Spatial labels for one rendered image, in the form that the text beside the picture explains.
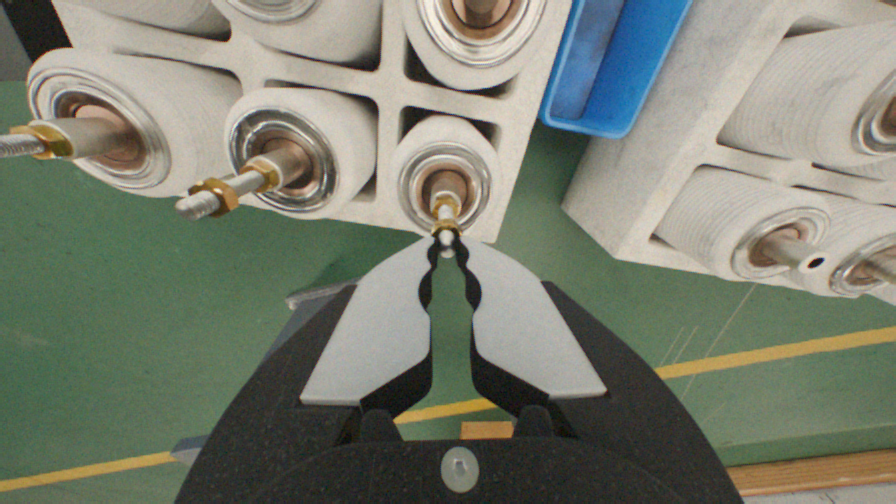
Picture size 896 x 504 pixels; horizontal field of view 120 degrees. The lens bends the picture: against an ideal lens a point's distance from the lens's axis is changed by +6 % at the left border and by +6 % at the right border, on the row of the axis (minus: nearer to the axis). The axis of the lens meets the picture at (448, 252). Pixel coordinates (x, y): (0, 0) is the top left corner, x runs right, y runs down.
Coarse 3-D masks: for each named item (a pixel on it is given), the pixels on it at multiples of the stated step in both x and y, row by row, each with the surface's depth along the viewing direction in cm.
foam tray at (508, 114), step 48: (384, 0) 20; (96, 48) 21; (144, 48) 21; (192, 48) 21; (240, 48) 21; (384, 48) 21; (384, 96) 23; (432, 96) 23; (480, 96) 23; (528, 96) 23; (384, 144) 25; (384, 192) 28; (480, 240) 31
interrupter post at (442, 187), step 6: (444, 180) 19; (450, 180) 20; (438, 186) 19; (444, 186) 18; (450, 186) 18; (456, 186) 20; (432, 192) 19; (438, 192) 17; (444, 192) 17; (450, 192) 17; (456, 192) 18; (432, 198) 18; (456, 198) 18; (432, 204) 18
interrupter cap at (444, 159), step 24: (432, 144) 18; (456, 144) 18; (408, 168) 19; (432, 168) 19; (456, 168) 19; (480, 168) 19; (408, 192) 20; (480, 192) 20; (408, 216) 21; (432, 216) 21; (480, 216) 21
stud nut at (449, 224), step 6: (438, 222) 14; (444, 222) 14; (450, 222) 14; (456, 222) 14; (432, 228) 14; (438, 228) 14; (444, 228) 14; (450, 228) 14; (456, 228) 14; (432, 234) 14; (438, 234) 14; (456, 234) 14; (462, 234) 14
